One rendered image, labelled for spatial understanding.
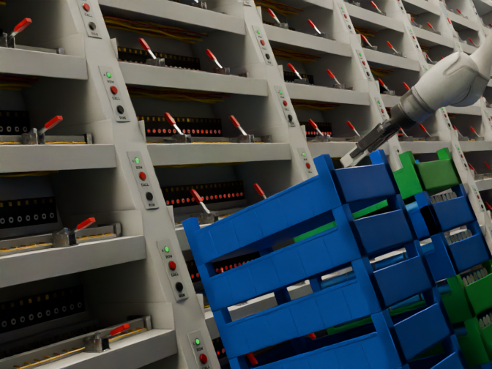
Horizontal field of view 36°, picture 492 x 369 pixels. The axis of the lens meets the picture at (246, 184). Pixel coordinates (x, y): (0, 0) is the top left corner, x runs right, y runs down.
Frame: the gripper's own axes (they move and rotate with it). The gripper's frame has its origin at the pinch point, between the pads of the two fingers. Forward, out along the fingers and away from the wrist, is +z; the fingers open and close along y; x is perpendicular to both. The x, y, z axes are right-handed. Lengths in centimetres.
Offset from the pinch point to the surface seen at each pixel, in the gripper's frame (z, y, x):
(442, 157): -33, 50, 24
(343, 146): 6.3, -15.1, -8.6
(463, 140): 5, -146, -10
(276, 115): 5.1, 17.9, -18.6
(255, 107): 9.1, 17.7, -24.7
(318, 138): 8.1, -6.5, -12.9
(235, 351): 1, 99, 37
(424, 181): -31, 65, 28
